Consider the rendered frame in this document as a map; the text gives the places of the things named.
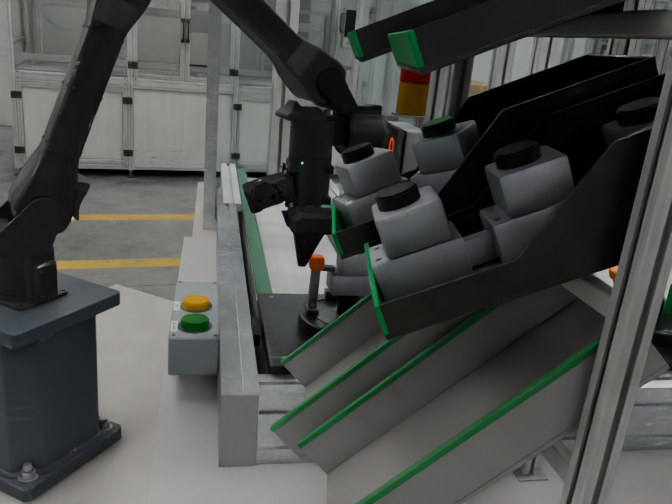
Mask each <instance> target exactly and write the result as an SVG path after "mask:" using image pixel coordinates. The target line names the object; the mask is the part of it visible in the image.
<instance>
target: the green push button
mask: <svg viewBox="0 0 672 504"><path fill-rule="evenodd" d="M180 325H181V327H182V328H183V329H185V330H188V331H202V330H205V329H207V328H208V327H209V318H208V317H207V316H206V315H203V314H198V313H192V314H187V315H185V316H183V317H182V318H181V323H180Z"/></svg>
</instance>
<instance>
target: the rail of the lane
mask: <svg viewBox="0 0 672 504"><path fill-rule="evenodd" d="M216 268H217V282H218V283H219V310H220V353H219V373H218V374H217V376H218V467H240V466H255V465H256V452H257V436H258V420H259V404H260V389H259V381H258V374H257V366H256V358H255V350H254V346H260V341H261V334H260V327H259V320H258V317H252V318H250V310H249V302H248V294H247V286H246V278H245V271H244V263H243V255H242V247H241V239H240V231H239V223H238V215H237V207H236V203H228V206H225V203H218V205H217V234H216Z"/></svg>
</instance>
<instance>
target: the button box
mask: <svg viewBox="0 0 672 504"><path fill-rule="evenodd" d="M189 295H204V296H206V297H208V298H209V299H210V306H209V307H208V308H207V309H204V310H198V311H194V310H188V309H186V308H184V307H183V299H184V298H185V297H186V296H189ZM192 313H198V314H203V315H206V316H207V317H208V318H209V327H208V328H207V329H205V330H202V331H188V330H185V329H183V328H182V327H181V325H180V323H181V318H182V317H183V316H185V315H187V314H192ZM219 353H220V310H219V283H218V282H182V281H179V282H177V283H176V289H175V295H174V302H173V309H172V315H171V322H170V329H169V335H168V374H169V375H217V374H218V373H219Z"/></svg>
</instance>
